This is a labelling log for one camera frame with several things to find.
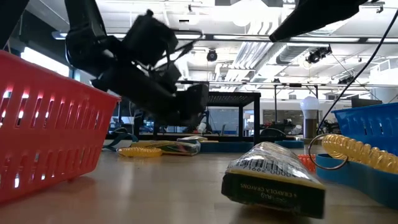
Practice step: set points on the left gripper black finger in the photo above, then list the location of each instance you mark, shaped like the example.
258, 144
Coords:
174, 123
196, 102

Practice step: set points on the red plastic basket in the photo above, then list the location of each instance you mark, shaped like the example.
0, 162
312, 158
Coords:
46, 140

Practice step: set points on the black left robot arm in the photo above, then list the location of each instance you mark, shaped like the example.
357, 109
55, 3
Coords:
84, 18

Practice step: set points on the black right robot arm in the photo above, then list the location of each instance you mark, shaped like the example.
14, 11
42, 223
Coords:
317, 15

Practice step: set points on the white bottle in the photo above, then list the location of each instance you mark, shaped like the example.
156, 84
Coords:
202, 127

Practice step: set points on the black mesh shelf riser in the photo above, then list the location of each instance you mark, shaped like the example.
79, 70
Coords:
233, 99

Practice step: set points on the black overhead light bar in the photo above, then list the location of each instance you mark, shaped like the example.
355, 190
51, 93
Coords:
236, 37

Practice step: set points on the black hanging spotlight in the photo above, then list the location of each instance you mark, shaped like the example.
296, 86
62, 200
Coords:
318, 55

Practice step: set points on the blue plastic basket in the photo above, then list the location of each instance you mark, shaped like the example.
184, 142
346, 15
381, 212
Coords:
357, 118

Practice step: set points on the black monitor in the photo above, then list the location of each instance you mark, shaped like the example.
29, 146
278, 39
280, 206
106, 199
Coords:
367, 103

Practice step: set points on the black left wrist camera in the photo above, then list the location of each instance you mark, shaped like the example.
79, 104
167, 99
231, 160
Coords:
149, 37

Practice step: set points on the black hanging camera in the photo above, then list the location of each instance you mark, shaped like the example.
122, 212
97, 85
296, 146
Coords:
212, 56

